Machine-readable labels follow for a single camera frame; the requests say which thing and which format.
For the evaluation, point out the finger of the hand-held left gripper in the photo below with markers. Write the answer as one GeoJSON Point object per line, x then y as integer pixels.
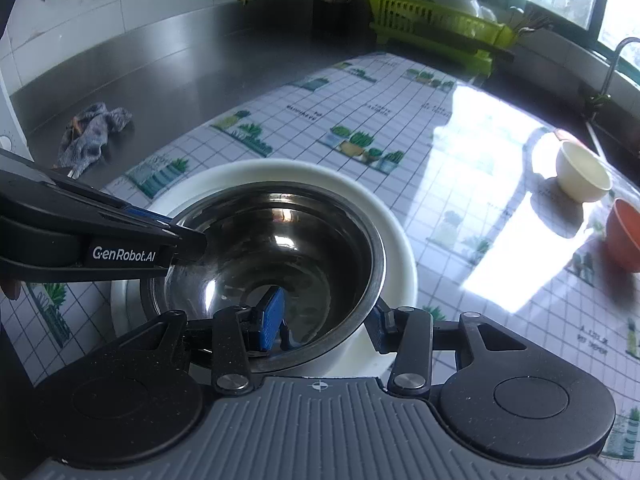
{"type": "Point", "coordinates": [187, 245]}
{"type": "Point", "coordinates": [145, 214]}

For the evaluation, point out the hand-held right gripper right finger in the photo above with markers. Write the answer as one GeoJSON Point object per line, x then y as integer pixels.
{"type": "Point", "coordinates": [382, 332]}

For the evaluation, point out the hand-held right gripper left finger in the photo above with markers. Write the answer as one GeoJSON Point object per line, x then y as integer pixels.
{"type": "Point", "coordinates": [270, 320]}

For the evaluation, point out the white oval deep plate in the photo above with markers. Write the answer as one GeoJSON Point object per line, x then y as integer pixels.
{"type": "Point", "coordinates": [395, 270]}

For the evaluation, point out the stainless steel bowl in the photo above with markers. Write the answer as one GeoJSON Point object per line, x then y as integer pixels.
{"type": "Point", "coordinates": [300, 250]}

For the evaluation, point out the person's left hand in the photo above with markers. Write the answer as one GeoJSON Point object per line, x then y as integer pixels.
{"type": "Point", "coordinates": [9, 289]}

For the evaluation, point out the grey rag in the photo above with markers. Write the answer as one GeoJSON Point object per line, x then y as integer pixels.
{"type": "Point", "coordinates": [92, 132]}

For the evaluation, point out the plant print grid tablecloth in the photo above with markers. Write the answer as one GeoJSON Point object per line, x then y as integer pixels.
{"type": "Point", "coordinates": [350, 125]}

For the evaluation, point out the cream bowl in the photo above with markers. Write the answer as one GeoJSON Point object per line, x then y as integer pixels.
{"type": "Point", "coordinates": [582, 175]}

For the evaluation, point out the terracotta orange bowl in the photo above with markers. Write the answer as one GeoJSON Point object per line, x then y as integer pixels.
{"type": "Point", "coordinates": [625, 235]}

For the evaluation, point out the small pink dish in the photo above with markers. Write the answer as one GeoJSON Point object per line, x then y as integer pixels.
{"type": "Point", "coordinates": [562, 135]}

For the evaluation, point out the black utensil holder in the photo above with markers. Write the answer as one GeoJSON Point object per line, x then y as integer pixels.
{"type": "Point", "coordinates": [336, 0]}

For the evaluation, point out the green dish rack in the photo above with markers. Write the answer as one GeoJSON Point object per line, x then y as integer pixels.
{"type": "Point", "coordinates": [435, 30]}

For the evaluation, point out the small white bowl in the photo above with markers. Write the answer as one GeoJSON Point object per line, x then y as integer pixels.
{"type": "Point", "coordinates": [489, 14]}

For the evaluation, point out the metal faucet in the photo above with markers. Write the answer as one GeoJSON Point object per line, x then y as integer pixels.
{"type": "Point", "coordinates": [607, 80]}

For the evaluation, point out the large white bowl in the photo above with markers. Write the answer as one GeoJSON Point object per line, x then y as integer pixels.
{"type": "Point", "coordinates": [457, 0]}

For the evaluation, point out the bundle of chopsticks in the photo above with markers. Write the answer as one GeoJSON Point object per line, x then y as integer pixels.
{"type": "Point", "coordinates": [530, 24]}

